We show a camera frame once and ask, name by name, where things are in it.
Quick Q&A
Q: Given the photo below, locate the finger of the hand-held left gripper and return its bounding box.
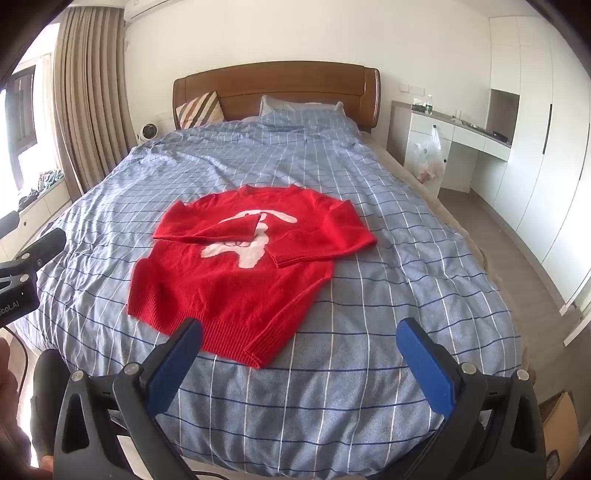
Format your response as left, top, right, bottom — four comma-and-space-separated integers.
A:
0, 228, 68, 278
0, 210, 22, 236

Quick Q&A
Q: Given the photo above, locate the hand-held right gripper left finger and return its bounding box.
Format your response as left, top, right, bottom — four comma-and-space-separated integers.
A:
53, 318, 204, 480

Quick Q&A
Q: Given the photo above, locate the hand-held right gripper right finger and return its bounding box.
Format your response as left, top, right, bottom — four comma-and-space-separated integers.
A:
396, 318, 548, 480

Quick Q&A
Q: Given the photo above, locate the red knitted sweater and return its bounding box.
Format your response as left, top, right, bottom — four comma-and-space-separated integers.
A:
127, 184, 379, 369

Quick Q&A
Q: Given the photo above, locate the person's left hand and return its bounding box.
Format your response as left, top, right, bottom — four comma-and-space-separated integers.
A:
0, 337, 54, 470

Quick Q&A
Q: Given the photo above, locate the white window bench cabinet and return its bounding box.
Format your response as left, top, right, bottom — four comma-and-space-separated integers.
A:
0, 185, 72, 264

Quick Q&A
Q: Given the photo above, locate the pile of clutter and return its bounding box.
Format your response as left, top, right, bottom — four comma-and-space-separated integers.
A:
18, 170, 65, 206

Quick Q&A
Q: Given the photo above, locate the dark framed window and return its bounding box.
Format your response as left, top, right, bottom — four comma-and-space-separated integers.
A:
0, 60, 38, 185

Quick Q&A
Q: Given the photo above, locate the blue checked blanket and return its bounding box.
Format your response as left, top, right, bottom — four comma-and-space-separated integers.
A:
14, 108, 529, 478

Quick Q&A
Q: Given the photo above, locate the cardboard box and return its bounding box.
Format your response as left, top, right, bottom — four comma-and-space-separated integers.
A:
538, 390, 583, 480

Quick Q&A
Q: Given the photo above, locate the small white fan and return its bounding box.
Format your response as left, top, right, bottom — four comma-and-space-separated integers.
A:
135, 121, 160, 147

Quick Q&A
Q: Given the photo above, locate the beige curtain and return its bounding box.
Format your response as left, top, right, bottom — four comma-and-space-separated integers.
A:
51, 7, 139, 195

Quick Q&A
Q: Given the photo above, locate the striped cushion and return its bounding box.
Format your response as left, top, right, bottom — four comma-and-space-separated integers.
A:
176, 91, 225, 131

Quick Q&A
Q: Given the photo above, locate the white plastic bag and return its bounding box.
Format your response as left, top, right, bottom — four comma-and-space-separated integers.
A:
413, 124, 446, 185

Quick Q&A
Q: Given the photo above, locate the white built-in desk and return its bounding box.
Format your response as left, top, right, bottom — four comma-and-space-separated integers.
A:
390, 99, 513, 195

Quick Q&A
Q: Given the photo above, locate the white wardrobe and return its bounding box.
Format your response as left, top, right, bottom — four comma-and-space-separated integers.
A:
489, 16, 591, 315

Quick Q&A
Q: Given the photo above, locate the white air conditioner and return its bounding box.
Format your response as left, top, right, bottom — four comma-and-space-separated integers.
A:
122, 0, 174, 21

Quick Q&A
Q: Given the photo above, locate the blue grey pillow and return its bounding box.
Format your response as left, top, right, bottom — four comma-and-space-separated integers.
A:
259, 95, 346, 121

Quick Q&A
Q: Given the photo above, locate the wooden bed headboard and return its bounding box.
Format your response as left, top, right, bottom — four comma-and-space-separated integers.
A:
173, 61, 382, 134

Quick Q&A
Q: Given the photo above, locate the black cable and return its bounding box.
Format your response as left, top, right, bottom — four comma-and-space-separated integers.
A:
0, 323, 31, 384

